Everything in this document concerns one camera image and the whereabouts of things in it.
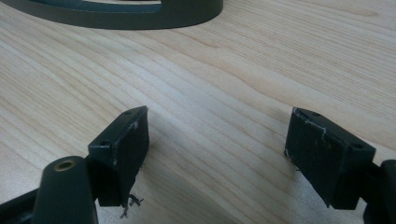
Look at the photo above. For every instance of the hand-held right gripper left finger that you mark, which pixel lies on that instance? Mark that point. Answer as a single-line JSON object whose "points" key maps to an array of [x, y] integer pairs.
{"points": [[123, 155]]}

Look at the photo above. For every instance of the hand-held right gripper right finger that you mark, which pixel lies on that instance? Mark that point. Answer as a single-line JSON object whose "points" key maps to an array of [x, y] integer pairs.
{"points": [[323, 155]]}

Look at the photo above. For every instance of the dark grey oval stand base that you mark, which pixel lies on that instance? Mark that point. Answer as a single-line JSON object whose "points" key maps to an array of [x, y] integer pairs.
{"points": [[186, 14]]}

